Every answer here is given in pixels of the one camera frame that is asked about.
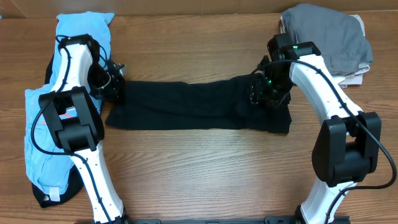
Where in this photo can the light blue t-shirt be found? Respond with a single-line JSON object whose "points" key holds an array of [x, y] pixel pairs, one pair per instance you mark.
{"points": [[95, 24]]}

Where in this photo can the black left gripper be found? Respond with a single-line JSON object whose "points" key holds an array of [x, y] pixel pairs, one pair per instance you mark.
{"points": [[115, 94]]}

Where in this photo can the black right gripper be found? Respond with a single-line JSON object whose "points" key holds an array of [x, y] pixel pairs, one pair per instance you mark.
{"points": [[257, 91]]}

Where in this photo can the black bottom shirt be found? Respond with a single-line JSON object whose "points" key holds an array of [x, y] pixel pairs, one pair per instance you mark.
{"points": [[54, 179]]}

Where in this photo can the beige folded garment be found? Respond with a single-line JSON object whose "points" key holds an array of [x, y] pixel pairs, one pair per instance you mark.
{"points": [[354, 79]]}

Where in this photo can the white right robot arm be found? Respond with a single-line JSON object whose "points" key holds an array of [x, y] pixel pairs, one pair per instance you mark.
{"points": [[346, 149]]}

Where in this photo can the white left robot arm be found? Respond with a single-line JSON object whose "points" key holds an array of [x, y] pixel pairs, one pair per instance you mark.
{"points": [[76, 126]]}

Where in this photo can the black t-shirt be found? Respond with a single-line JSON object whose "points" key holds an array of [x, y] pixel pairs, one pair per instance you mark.
{"points": [[177, 105]]}

